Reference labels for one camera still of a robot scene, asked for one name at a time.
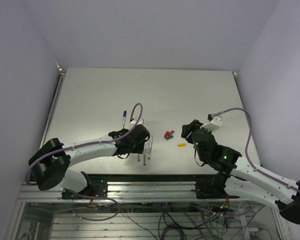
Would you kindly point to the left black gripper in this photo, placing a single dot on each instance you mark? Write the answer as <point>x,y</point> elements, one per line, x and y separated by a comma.
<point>139,148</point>

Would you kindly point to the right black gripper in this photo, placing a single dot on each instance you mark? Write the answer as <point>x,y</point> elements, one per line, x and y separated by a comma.
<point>188,129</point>

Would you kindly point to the blue pen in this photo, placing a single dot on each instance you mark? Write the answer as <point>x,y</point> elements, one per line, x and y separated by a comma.
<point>123,122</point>

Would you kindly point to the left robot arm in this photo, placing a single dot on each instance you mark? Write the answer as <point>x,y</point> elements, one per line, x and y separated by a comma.
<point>50,165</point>

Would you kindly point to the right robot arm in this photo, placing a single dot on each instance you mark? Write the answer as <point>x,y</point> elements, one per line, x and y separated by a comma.
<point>239,177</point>

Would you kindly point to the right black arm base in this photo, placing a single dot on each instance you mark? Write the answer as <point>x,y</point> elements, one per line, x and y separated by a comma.
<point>210,186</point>

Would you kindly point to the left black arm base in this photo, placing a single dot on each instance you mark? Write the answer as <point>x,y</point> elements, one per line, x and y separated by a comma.
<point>90,187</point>

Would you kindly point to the green pen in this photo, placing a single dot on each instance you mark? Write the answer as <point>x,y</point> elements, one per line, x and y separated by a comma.
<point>145,156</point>

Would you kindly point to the yellow pen cap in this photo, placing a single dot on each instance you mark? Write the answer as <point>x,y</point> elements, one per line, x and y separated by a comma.
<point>181,144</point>

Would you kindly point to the yellow pen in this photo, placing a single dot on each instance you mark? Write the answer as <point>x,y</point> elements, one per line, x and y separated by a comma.
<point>147,147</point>

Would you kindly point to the green pen cap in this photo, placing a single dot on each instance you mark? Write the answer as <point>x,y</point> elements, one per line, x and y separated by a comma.
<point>169,137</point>

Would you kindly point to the red pen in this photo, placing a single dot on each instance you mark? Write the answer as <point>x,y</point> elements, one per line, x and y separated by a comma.
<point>150,147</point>

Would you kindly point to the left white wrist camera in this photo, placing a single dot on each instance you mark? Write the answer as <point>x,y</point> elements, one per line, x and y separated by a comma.
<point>136,121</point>

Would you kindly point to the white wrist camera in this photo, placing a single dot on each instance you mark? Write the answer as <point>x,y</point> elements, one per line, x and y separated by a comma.
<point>136,121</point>
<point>213,124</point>

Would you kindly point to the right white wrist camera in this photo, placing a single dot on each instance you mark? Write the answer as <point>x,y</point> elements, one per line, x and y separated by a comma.
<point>213,124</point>

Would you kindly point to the aluminium frame rail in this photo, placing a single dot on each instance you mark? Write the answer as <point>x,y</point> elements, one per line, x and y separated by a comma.
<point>122,192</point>

